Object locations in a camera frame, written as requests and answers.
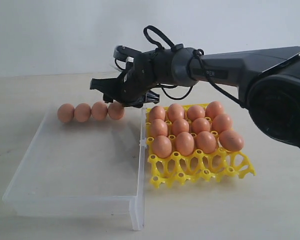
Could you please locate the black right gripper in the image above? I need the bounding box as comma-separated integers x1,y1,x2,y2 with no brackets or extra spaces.
89,68,160,108

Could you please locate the brown egg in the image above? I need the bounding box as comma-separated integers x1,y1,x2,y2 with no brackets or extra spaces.
196,131,217,154
175,132,195,156
108,102,125,120
152,135,172,159
205,101,225,120
57,103,75,123
211,113,233,134
74,103,92,123
219,129,245,152
191,117,211,134
150,119,168,138
91,101,108,121

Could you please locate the brown egg slot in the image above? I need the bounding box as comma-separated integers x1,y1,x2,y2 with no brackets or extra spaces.
148,105,166,122
167,103,185,123
186,105,205,121

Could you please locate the brown egg lone front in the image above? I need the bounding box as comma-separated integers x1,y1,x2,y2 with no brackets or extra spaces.
171,118,190,136

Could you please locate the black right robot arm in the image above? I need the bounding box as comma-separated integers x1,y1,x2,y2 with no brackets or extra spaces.
90,45,300,148

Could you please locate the clear plastic tray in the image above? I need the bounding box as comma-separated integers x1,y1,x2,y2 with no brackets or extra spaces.
2,106,147,231

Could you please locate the yellow plastic egg tray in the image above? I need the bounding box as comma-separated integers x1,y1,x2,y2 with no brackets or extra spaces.
145,120,256,188

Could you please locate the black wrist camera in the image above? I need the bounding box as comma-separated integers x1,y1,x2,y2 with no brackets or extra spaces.
113,45,141,62

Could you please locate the black cable loop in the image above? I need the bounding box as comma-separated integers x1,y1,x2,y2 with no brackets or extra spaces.
142,24,185,52

